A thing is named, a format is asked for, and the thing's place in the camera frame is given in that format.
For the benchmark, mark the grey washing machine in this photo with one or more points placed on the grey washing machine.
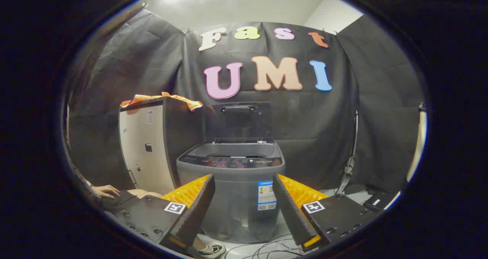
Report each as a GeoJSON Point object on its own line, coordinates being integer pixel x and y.
{"type": "Point", "coordinates": [236, 198]}

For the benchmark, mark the orange shirt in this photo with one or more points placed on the orange shirt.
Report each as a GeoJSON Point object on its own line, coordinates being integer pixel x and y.
{"type": "Point", "coordinates": [152, 97]}

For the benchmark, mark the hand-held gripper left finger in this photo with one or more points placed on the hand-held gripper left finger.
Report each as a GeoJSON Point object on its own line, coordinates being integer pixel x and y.
{"type": "Point", "coordinates": [198, 209]}

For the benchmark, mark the black backdrop cloth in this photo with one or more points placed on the black backdrop cloth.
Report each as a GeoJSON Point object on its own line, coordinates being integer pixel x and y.
{"type": "Point", "coordinates": [305, 118]}

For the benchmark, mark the black box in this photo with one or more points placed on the black box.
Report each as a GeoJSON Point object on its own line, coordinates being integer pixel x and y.
{"type": "Point", "coordinates": [375, 202]}

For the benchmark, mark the black light stand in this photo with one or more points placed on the black light stand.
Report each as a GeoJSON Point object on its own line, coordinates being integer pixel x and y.
{"type": "Point", "coordinates": [352, 156]}

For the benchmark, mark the person's black shorts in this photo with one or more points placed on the person's black shorts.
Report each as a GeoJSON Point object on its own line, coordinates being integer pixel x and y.
{"type": "Point", "coordinates": [118, 202]}

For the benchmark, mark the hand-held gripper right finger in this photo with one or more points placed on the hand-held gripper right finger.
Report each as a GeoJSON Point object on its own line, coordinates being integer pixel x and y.
{"type": "Point", "coordinates": [291, 213]}

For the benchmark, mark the person's shoe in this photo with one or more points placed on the person's shoe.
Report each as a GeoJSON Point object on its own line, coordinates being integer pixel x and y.
{"type": "Point", "coordinates": [212, 250]}

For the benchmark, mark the white pole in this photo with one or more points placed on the white pole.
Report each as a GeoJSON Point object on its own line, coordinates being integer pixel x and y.
{"type": "Point", "coordinates": [419, 137]}

